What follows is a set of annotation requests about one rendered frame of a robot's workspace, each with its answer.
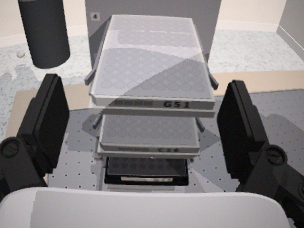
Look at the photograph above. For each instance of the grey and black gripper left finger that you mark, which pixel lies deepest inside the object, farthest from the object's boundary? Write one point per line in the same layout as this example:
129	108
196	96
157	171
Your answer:
36	148

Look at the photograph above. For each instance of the black microplate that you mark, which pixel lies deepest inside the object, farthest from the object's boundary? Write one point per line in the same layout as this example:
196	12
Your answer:
146	171

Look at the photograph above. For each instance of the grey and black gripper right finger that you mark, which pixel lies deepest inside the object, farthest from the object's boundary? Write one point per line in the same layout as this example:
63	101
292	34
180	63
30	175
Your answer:
260	168

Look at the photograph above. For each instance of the white microplate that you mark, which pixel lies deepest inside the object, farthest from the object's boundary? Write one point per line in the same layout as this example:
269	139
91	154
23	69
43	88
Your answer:
152	66
148	137

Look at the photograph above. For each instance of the grey base plate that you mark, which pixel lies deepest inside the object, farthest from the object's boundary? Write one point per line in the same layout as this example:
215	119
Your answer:
282	114

